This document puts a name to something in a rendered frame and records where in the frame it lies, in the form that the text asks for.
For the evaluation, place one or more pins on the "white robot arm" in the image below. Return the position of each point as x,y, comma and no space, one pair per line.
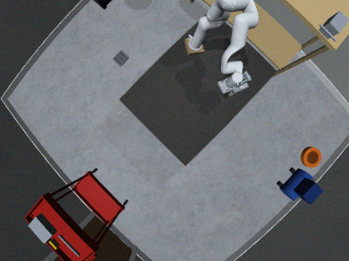
241,23

